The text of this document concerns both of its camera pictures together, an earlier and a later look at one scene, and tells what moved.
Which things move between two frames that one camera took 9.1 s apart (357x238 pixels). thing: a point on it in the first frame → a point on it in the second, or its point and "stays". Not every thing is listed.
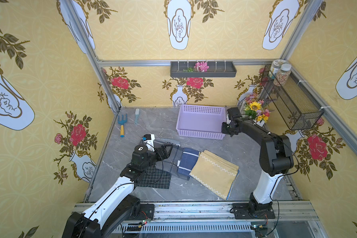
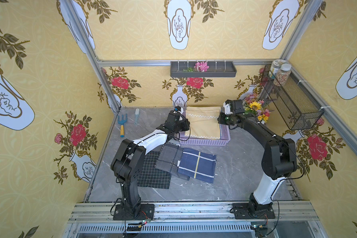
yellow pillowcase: x=214 y=172 → x=204 y=122
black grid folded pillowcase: x=154 y=178 stays
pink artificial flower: x=201 y=66 stays
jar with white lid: x=283 y=75 stays
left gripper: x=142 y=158 → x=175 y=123
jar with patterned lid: x=275 y=68 stays
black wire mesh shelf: x=300 y=112 stays
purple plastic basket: x=201 y=122 → x=224 y=140
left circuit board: x=136 y=226 stays
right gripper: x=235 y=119 → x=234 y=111
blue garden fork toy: x=122 y=123 stays
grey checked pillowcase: x=169 y=164 stays
